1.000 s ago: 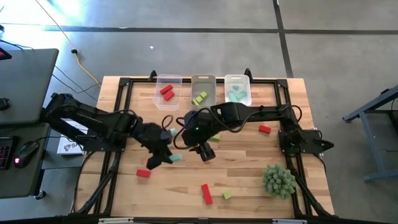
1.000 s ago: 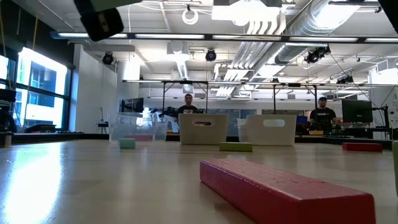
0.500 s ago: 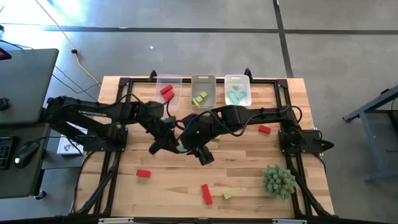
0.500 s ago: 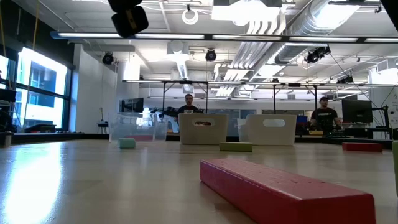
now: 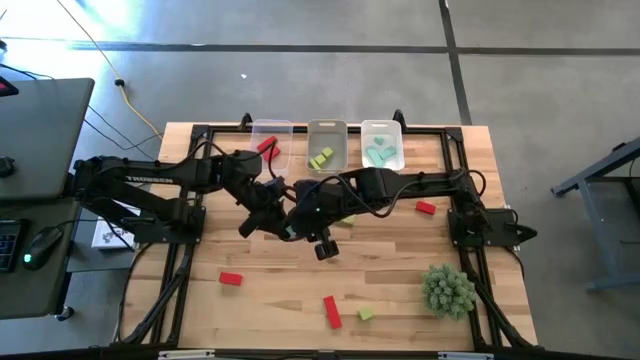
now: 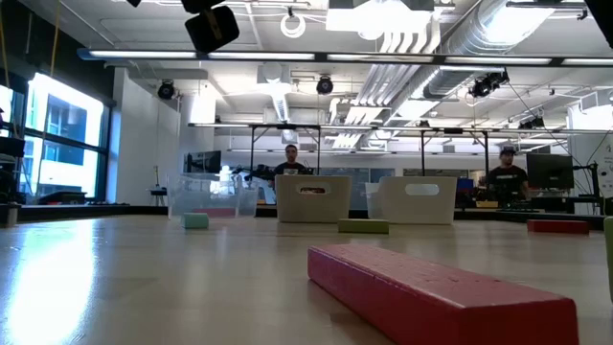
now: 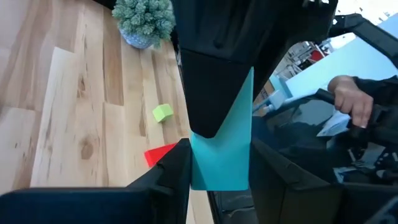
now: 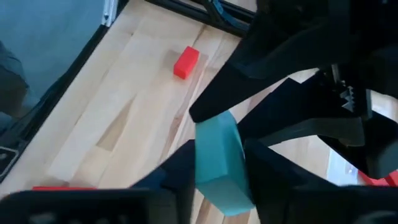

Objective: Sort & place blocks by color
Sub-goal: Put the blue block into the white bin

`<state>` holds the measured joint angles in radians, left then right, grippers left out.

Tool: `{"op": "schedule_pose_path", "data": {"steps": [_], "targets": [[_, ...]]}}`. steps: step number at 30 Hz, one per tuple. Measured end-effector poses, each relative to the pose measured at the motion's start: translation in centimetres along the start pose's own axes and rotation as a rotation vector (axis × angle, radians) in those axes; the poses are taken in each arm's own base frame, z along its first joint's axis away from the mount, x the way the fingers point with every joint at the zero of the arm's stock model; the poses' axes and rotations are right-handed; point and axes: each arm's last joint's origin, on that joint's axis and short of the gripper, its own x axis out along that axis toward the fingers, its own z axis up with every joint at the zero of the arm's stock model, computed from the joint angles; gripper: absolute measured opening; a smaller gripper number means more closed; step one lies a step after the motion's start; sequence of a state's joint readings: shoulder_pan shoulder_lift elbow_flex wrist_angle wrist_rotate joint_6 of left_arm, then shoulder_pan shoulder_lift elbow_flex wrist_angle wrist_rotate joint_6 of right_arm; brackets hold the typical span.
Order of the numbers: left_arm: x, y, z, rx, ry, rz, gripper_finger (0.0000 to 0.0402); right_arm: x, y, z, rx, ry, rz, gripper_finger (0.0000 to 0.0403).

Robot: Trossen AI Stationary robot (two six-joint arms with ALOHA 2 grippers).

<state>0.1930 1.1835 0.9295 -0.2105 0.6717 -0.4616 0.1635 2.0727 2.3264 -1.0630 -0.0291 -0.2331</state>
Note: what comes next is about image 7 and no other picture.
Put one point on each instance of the blue partition panel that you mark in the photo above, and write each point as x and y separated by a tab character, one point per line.
342	59

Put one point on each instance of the black aluminium table frame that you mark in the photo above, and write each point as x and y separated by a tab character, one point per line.
370	39

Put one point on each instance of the white paper sheet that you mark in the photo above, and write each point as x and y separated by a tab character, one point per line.
334	124

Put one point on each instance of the white power adapter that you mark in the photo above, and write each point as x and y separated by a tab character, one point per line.
276	99

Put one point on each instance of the potted artificial green plant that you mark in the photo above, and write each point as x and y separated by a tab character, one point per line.
143	18

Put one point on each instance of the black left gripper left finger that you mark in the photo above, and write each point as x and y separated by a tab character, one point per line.
172	193

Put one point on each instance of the person's hand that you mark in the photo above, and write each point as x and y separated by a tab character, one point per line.
351	99

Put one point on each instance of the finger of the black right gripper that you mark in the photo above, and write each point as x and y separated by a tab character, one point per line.
211	93
264	68

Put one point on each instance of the person's forearm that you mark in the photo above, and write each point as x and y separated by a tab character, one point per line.
382	90

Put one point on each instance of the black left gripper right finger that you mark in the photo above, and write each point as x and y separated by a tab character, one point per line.
286	202

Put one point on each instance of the long red wooden block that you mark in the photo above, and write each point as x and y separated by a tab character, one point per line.
157	154

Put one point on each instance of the teal wooden block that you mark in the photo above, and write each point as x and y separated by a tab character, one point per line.
224	165

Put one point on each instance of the small green wooden cube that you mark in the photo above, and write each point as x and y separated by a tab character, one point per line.
162	113

